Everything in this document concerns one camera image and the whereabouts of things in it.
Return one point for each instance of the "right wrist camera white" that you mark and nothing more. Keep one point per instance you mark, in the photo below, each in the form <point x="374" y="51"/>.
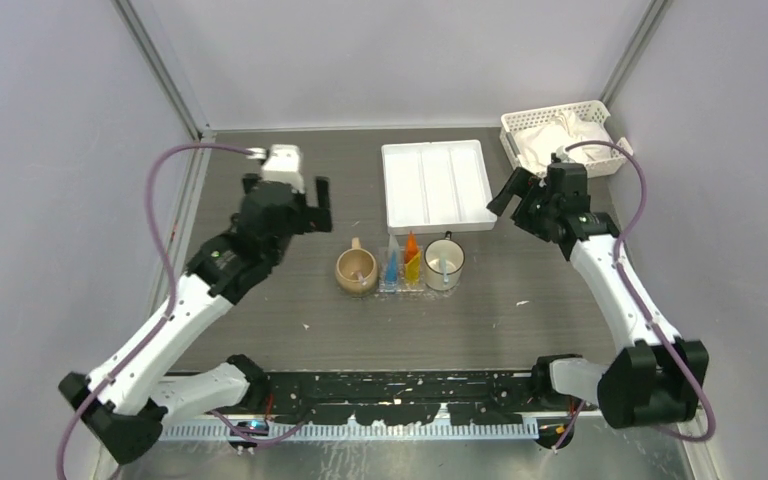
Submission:
<point x="561" y="155"/>

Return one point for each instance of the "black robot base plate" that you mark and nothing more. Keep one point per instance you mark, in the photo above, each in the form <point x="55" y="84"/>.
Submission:
<point x="401" y="398"/>

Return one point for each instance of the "white plastic bin tray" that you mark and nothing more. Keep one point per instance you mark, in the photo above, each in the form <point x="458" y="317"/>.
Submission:
<point x="435" y="187"/>

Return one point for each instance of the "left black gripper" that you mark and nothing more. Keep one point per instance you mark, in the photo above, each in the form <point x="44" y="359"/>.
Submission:
<point x="317" y="219"/>

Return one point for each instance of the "aluminium frame rail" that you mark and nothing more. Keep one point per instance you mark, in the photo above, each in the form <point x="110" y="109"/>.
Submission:
<point x="630" y="392"/>

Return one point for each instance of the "pink toothbrush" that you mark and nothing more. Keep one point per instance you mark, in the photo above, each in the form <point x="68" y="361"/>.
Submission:
<point x="361" y="278"/>

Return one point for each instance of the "tan ceramic mug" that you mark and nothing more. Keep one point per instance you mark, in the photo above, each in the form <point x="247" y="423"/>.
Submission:
<point x="352" y="259"/>

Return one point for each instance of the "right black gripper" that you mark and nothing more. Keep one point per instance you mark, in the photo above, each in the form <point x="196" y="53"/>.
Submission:
<point x="520" y="184"/>

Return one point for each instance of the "blue toothpaste tube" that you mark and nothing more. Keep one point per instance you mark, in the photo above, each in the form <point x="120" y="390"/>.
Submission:
<point x="392" y="272"/>

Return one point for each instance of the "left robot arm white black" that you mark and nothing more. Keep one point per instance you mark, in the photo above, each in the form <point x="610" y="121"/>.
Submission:
<point x="165" y="324"/>

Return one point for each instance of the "white toothpaste tube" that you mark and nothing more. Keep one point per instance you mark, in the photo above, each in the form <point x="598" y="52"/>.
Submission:
<point x="394" y="244"/>

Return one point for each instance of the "orange toothpaste tube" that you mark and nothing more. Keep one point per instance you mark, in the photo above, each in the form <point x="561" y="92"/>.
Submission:
<point x="411" y="248"/>

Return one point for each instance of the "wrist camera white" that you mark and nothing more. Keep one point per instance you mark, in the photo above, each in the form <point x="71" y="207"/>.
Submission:
<point x="280" y="163"/>
<point x="561" y="155"/>

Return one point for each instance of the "clear oval glass tray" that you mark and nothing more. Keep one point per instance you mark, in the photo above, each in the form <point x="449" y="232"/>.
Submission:
<point x="429" y="294"/>

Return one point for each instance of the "yellow toothpaste tube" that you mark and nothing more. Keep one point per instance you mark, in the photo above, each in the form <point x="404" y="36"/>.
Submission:
<point x="412" y="268"/>

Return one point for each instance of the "white cloth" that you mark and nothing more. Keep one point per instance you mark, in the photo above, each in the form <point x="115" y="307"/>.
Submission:
<point x="537" y="144"/>

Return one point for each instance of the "white ribbed mug black rim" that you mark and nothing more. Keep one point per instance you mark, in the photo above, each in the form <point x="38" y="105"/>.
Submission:
<point x="453" y="252"/>

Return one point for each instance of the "white perforated basket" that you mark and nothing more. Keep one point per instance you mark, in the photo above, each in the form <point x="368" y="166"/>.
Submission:
<point x="598" y="160"/>

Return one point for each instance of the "clear rectangular holder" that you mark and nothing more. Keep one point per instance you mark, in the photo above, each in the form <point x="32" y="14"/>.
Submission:
<point x="404" y="288"/>

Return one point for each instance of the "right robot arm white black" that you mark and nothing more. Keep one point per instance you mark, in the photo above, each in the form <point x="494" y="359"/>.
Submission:
<point x="629" y="318"/>

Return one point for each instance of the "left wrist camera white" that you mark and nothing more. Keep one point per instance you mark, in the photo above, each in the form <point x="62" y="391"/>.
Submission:
<point x="280" y="163"/>

